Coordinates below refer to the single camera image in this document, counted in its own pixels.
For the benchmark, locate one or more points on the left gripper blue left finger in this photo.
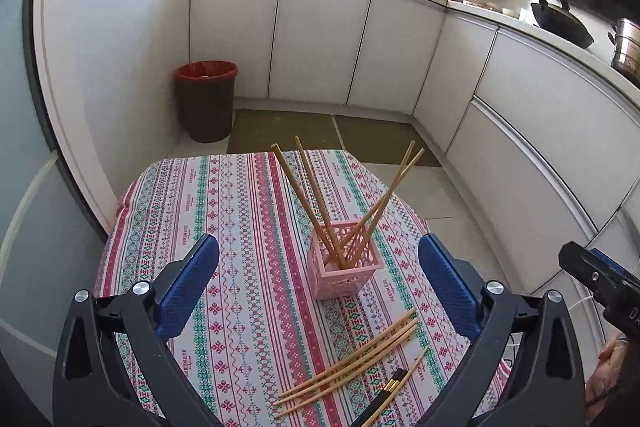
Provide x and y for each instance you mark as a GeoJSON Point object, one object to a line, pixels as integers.
{"type": "Point", "coordinates": [181, 284]}

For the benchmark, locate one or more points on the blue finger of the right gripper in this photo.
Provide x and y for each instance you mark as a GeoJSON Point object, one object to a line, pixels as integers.
{"type": "Point", "coordinates": [614, 269]}

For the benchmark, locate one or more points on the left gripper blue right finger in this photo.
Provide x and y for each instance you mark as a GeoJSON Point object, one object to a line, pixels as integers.
{"type": "Point", "coordinates": [456, 285]}

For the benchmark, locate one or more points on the person right hand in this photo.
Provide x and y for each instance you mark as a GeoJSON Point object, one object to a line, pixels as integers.
{"type": "Point", "coordinates": [602, 381]}

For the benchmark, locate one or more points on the patterned embroidered tablecloth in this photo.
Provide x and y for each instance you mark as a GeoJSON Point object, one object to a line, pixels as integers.
{"type": "Point", "coordinates": [256, 331]}

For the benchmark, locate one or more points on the pink perforated utensil holder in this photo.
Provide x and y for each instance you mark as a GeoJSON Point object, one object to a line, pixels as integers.
{"type": "Point", "coordinates": [327, 279]}

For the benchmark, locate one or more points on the brown floor mat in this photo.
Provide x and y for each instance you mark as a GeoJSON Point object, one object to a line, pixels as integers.
{"type": "Point", "coordinates": [381, 141]}
{"type": "Point", "coordinates": [256, 130]}

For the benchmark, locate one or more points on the red-lined dark trash bin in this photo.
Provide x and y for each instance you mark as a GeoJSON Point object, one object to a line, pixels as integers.
{"type": "Point", "coordinates": [204, 97]}

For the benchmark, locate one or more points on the stainless steel steamer pot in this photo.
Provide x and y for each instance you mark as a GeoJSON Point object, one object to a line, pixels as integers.
{"type": "Point", "coordinates": [625, 38]}

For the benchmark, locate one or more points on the black wok pan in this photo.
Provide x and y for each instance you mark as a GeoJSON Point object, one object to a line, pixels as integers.
{"type": "Point", "coordinates": [561, 22]}

